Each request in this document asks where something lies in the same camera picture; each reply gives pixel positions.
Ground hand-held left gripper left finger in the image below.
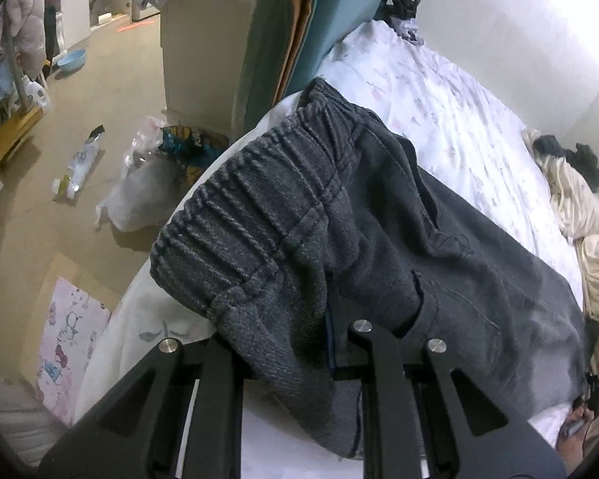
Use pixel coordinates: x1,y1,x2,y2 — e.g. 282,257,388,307
39,338,244,479

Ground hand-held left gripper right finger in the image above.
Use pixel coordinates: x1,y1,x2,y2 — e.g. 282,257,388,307
333,319,568,479

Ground dark grey pants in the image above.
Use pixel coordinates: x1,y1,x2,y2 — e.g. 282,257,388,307
150,77,597,460

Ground person's right hand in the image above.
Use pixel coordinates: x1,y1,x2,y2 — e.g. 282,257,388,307
556,404,599,456

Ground cream blanket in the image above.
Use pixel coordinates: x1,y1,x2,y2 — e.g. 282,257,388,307
522,127,599,395

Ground striped grey cloth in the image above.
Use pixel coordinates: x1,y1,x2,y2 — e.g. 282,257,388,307
0,373,71,462

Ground white plastic bag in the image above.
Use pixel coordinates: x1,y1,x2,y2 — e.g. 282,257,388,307
96,115,200,233

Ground dark clothing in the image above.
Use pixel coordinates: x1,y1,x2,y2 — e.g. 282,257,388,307
533,135,599,191

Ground blue and yellow snack bags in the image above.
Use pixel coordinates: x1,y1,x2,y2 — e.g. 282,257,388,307
159,124,230,180

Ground white printed packet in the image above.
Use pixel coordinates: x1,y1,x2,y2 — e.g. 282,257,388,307
52,126,105,201

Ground white floral bed sheet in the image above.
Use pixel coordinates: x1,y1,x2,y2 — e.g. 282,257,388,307
75,22,587,479

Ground yellow wooden shelf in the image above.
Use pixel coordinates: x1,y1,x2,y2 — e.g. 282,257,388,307
0,100,46,200

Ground white cabinet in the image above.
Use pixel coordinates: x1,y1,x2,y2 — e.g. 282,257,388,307
160,0,263,135

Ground blue plastic basin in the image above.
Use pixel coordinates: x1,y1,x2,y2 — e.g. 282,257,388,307
56,49,88,73

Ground light blue cloth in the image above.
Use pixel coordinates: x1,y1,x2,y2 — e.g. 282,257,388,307
0,66,17,103

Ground pile of clothes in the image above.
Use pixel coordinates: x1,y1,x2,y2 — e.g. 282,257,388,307
379,0,431,47

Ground white cupboard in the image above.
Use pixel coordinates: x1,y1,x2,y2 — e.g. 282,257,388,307
57,0,93,49

